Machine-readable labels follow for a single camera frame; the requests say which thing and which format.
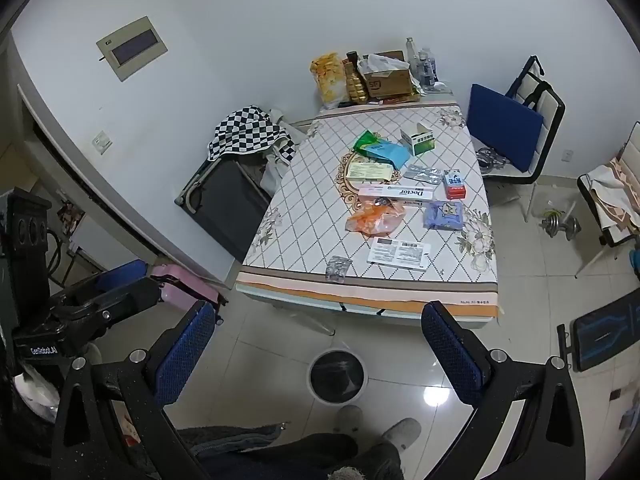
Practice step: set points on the plastic water bottle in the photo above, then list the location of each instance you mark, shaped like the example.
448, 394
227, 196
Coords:
426, 67

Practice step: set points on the grey cloth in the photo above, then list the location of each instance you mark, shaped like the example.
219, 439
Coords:
230, 437

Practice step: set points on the metal dumbbell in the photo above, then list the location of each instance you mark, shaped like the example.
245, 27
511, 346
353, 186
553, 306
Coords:
560, 226

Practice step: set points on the beige wall panel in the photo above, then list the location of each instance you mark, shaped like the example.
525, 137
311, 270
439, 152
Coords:
132, 47

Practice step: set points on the cardboard box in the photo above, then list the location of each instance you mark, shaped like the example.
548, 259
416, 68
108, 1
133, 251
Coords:
387, 85

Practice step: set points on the gold bottle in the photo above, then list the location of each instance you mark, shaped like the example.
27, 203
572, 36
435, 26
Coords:
356, 85

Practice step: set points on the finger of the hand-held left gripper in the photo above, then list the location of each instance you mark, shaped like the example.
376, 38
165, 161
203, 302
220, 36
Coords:
135, 294
122, 269

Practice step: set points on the patterned tablecloth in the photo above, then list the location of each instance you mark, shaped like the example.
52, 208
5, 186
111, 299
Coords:
310, 220

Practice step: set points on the pink suitcase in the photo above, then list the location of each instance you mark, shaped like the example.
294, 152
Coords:
180, 290

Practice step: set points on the clear glass bottle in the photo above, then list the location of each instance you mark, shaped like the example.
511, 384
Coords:
410, 55

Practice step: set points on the grey slipper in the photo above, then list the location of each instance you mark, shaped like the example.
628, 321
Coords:
402, 432

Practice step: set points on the orange plastic bag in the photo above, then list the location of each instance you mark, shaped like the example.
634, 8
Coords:
372, 220

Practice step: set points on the yellow snack bag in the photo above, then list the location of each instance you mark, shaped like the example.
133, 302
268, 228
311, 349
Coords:
327, 80

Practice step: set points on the pale yellow packet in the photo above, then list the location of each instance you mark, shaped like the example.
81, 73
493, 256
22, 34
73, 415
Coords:
367, 171

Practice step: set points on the small crumpled silver blister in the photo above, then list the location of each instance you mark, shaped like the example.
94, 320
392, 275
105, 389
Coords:
337, 267

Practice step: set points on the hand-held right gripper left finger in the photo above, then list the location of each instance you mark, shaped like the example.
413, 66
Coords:
185, 347

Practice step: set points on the green and white box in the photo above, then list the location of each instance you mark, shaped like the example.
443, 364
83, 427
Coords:
422, 146

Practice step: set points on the blue and green packet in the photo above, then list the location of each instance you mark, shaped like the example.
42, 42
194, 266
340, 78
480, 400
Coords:
387, 152

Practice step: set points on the black and blue fitness board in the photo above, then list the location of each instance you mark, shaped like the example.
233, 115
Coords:
605, 335

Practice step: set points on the red white blue carton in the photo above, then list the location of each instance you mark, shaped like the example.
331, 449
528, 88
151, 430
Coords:
455, 187

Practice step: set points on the silver blister pack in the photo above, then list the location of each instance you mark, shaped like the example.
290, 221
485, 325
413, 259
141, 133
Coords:
425, 175

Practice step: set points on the pink and white long box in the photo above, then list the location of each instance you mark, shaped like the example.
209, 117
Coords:
400, 194

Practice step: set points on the white printed paper sheet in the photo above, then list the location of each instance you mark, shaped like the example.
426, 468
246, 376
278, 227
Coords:
400, 255

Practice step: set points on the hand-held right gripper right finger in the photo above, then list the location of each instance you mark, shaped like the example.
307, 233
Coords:
450, 355

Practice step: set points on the small picture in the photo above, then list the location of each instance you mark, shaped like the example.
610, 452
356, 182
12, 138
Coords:
70, 216

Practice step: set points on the round white bin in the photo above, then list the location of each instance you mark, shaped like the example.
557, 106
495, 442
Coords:
337, 377

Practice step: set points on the white wall switch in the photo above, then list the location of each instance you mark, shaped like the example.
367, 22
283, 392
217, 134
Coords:
102, 142

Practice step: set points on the black white checkered cloth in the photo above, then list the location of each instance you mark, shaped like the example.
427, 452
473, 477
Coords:
245, 130

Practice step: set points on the beige patterned towel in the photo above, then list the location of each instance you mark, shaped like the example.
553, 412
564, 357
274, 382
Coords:
612, 182

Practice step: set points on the purple packet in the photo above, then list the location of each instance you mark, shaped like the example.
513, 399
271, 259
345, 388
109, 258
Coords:
442, 215

